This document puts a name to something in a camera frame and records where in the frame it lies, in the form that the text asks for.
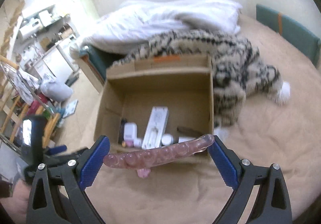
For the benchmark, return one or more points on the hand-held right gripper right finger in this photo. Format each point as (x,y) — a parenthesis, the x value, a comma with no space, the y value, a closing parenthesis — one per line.
(223,163)

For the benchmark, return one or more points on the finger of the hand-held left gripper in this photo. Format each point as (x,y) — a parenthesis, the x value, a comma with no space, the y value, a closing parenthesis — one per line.
(75,155)
(57,150)

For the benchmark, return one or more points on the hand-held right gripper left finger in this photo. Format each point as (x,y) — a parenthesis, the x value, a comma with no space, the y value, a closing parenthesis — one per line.
(94,161)

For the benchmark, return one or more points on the white earbud case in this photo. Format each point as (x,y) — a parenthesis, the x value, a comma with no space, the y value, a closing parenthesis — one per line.
(130,130)

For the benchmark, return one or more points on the white pill bottle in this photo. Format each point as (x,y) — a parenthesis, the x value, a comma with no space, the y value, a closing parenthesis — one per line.
(167,139)

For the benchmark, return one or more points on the pink beaded transparent stick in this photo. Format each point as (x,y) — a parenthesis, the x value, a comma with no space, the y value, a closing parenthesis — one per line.
(160,155)

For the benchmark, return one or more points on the white remote control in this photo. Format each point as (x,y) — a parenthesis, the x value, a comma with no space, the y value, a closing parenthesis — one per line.
(155,126)

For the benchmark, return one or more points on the brown cardboard box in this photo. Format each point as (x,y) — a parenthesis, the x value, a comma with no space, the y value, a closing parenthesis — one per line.
(163,88)

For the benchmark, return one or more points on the person's left hand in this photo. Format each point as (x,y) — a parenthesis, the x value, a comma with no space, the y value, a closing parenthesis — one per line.
(21,199)

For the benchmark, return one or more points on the yellow wooden chair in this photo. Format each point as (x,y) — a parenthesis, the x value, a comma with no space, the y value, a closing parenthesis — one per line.
(15,116)

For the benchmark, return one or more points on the bathroom scale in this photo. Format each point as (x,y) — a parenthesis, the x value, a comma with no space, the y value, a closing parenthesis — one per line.
(70,108)

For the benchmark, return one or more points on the white hanging cloth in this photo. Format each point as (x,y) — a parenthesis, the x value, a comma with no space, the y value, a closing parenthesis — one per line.
(27,86)

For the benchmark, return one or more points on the small pink plastic object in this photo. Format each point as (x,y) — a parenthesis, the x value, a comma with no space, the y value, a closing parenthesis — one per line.
(143,173)

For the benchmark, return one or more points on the grey plastic bag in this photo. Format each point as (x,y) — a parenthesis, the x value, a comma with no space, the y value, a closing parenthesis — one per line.
(56,88)

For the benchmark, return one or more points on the beige bed sheet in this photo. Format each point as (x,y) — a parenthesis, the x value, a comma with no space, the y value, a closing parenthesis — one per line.
(275,138)

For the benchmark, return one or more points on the white floor cabinet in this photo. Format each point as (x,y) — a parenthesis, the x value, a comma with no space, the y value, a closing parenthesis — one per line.
(50,66)

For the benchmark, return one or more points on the white washing machine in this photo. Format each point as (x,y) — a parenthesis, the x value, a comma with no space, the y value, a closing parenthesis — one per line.
(66,56)

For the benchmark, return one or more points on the black and white knit blanket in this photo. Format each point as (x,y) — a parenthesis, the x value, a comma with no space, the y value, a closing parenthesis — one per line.
(238,76)

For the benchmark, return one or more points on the white water heater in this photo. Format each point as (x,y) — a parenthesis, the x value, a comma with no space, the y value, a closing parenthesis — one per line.
(30,28)

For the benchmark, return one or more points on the white duvet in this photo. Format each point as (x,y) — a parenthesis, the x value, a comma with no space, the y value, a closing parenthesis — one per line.
(163,18)

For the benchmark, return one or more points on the cream bed frame panel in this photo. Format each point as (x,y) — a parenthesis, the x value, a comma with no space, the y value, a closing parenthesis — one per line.
(86,71)

